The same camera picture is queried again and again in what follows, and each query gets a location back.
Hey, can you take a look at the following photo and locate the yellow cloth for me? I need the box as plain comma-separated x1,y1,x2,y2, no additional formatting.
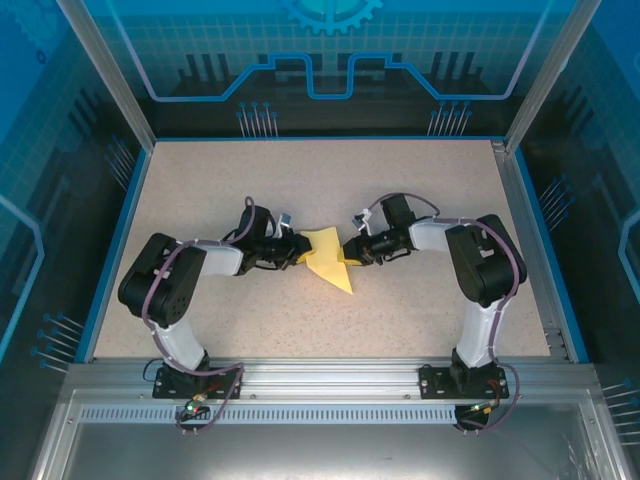
301,226,356,296

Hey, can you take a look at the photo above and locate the blue table edge strip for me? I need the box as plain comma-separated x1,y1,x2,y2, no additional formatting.
73,145,155,365
508,148,592,365

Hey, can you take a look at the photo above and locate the grey metal tray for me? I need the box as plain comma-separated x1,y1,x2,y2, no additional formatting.
29,389,621,480

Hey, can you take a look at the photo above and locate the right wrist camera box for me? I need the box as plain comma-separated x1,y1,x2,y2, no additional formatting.
351,208,375,235

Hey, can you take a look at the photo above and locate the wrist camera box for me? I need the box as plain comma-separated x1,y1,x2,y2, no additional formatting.
272,211,296,237
351,208,375,235

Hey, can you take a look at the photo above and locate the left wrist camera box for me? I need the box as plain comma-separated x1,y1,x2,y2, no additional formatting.
272,211,296,237

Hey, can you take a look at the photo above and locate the aluminium frame rail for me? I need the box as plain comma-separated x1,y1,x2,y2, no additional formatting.
64,360,601,401

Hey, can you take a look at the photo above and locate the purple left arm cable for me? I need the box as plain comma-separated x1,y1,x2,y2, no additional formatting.
141,195,259,437

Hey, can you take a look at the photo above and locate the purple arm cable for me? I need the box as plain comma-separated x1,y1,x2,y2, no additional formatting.
141,195,259,437
362,192,526,436

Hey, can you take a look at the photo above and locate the aluminium side rail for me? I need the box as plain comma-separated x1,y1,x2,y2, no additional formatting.
491,139,572,362

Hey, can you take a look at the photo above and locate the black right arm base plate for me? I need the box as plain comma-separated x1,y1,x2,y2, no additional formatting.
418,363,511,401

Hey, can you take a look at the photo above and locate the slotted aluminium cable duct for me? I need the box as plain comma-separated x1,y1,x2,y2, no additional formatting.
79,405,460,425

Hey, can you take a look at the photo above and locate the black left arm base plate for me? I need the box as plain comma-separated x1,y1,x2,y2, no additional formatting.
152,364,244,401

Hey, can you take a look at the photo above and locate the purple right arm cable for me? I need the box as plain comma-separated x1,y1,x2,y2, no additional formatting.
362,192,526,436

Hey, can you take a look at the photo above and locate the aluminium corner post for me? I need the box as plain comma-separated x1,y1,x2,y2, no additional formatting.
54,0,157,151
503,0,601,154

